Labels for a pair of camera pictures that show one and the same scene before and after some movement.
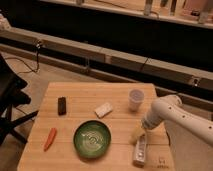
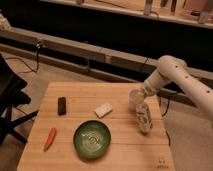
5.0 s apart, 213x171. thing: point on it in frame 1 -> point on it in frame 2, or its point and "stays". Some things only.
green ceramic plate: [91, 139] stays
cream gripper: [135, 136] -> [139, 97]
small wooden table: [97, 126] stays
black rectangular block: [62, 106] stays
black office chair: [12, 95] stays
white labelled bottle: [140, 152] -> [143, 117]
